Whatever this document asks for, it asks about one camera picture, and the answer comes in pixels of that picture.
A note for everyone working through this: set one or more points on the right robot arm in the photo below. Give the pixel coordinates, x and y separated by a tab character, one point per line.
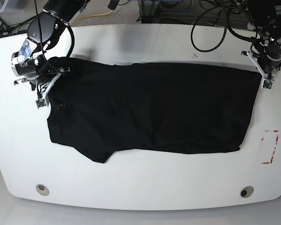
43	34

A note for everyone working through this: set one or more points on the black box under table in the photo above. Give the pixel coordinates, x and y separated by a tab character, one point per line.
150	19

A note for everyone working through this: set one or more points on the red tape marking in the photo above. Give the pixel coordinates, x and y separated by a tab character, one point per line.
268	145

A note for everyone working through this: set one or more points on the table grommet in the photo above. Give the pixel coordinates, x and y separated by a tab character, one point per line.
247	192
42	190

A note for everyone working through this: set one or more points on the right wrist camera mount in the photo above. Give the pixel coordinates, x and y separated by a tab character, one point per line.
42	94

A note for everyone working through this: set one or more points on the right table grommet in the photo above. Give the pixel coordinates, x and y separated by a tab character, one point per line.
247	192

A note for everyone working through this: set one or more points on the black T-shirt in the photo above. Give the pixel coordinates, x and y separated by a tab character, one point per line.
183	108

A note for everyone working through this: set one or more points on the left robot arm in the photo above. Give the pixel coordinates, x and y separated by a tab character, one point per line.
265	16

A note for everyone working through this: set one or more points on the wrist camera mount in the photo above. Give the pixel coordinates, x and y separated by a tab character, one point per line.
42	94
268	73

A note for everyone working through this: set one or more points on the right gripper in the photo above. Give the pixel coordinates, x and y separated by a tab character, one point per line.
29	70

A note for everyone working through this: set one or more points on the left table grommet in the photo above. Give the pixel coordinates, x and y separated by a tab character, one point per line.
42	190

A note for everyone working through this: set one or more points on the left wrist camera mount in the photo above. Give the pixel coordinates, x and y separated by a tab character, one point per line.
268	73

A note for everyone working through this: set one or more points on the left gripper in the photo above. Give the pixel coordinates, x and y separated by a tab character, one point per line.
270	51

